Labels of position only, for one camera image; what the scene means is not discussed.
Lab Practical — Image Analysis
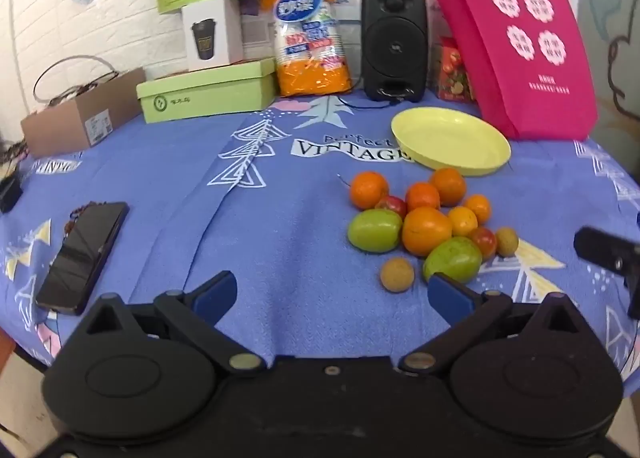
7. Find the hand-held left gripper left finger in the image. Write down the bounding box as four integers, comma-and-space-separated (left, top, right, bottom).
75, 271, 266, 376

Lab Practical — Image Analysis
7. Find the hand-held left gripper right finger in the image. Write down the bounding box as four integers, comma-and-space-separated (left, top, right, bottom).
400, 273, 596, 376

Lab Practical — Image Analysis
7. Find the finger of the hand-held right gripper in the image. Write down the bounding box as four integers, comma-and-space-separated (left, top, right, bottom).
573, 226, 640, 320

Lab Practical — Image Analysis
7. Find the oval green fruit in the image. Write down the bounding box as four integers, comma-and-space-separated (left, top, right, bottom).
423, 237, 484, 284

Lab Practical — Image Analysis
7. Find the brown longan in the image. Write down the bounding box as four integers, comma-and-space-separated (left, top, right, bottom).
380, 258, 416, 294
494, 227, 519, 258

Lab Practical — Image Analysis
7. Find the red and orange cherry tomato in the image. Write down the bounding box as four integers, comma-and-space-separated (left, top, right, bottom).
469, 227, 498, 259

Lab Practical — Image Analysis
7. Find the large orange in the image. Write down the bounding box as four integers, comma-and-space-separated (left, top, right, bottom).
402, 207, 454, 257

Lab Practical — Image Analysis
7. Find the small orange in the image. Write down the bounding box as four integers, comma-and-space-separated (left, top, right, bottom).
447, 207, 479, 238
465, 194, 492, 224

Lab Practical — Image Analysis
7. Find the round green fruit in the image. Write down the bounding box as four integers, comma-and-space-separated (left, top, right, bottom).
348, 209, 404, 253

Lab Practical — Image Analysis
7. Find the yellow plate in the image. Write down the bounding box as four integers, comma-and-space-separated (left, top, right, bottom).
390, 107, 512, 177

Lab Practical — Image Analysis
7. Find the blue printed tablecloth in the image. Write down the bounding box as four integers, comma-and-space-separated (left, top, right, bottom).
0, 92, 640, 391

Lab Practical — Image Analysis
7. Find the black smartphone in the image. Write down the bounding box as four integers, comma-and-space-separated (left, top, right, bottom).
35, 201, 131, 315

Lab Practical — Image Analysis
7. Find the green shoe box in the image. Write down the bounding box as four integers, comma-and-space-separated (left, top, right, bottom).
136, 58, 277, 124

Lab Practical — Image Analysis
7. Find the pink tote bag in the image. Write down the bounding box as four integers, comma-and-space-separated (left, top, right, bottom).
425, 0, 599, 141

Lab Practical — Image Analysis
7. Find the brown cardboard box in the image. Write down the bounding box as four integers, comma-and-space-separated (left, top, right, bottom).
20, 67, 147, 158

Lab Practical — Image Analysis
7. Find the red cracker box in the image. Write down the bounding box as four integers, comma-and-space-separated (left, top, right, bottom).
434, 37, 476, 103

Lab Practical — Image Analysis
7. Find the white coffee cup box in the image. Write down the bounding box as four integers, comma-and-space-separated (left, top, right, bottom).
181, 0, 245, 72

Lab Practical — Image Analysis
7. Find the black speaker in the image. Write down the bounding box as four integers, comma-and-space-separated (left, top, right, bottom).
360, 0, 429, 103

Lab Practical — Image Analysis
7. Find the pack of paper cups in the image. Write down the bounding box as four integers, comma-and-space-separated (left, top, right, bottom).
272, 0, 353, 98

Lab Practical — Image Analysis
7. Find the black speaker cable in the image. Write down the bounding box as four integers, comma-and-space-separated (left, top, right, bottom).
336, 93, 406, 110

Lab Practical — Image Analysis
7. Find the grey strap loop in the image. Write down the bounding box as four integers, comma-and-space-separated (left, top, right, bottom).
33, 55, 121, 104

